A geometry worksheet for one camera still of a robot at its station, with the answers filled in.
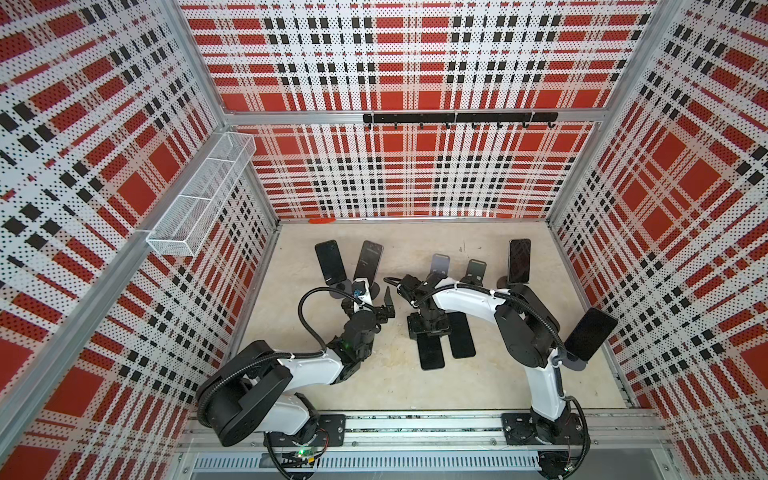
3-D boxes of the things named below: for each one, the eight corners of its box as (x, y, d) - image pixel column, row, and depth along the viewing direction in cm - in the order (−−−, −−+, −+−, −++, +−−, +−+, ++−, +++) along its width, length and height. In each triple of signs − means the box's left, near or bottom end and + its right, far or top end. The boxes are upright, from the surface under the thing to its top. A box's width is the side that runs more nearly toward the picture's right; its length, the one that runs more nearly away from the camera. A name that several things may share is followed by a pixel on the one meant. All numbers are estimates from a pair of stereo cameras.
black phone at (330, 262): (331, 297, 101) (319, 266, 88) (325, 276, 107) (314, 244, 93) (350, 291, 103) (342, 259, 89) (343, 271, 109) (335, 238, 95)
